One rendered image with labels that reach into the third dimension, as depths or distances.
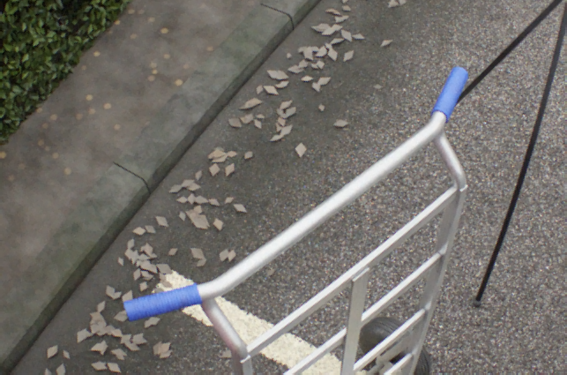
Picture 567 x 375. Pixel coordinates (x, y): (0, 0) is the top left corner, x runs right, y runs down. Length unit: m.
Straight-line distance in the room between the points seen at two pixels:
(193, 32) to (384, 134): 0.82
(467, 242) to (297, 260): 0.56
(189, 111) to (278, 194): 0.43
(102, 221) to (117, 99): 0.52
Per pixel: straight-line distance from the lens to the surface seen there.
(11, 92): 3.17
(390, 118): 3.31
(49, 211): 3.06
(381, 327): 2.57
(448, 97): 1.73
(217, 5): 3.61
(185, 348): 2.81
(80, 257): 2.93
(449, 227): 1.87
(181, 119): 3.22
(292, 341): 2.80
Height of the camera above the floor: 2.50
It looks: 52 degrees down
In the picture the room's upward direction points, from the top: straight up
